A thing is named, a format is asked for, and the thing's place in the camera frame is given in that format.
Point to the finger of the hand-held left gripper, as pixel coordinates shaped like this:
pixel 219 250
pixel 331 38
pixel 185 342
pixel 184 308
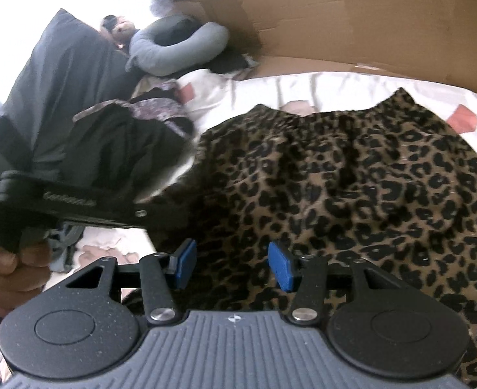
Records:
pixel 141 214

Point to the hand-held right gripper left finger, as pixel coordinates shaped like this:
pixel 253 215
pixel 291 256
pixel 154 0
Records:
pixel 185 263

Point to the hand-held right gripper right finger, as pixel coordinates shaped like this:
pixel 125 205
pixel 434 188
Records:
pixel 281 267

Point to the leopard print skirt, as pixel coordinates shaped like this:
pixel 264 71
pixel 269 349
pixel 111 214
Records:
pixel 343 178

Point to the person's left hand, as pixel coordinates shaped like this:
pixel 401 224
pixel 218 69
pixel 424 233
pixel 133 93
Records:
pixel 19 277

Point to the black floral garment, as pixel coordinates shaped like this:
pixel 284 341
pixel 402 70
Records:
pixel 116 146

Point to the dark grey pillow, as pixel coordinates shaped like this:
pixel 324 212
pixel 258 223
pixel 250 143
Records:
pixel 68 81

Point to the grey neck pillow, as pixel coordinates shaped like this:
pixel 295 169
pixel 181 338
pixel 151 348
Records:
pixel 161 56

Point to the small stuffed toy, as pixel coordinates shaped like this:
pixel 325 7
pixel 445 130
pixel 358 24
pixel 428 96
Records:
pixel 120 32

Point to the white printed blanket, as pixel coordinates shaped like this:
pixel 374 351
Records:
pixel 335 89

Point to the flattened cardboard box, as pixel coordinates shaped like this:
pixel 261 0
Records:
pixel 343 20

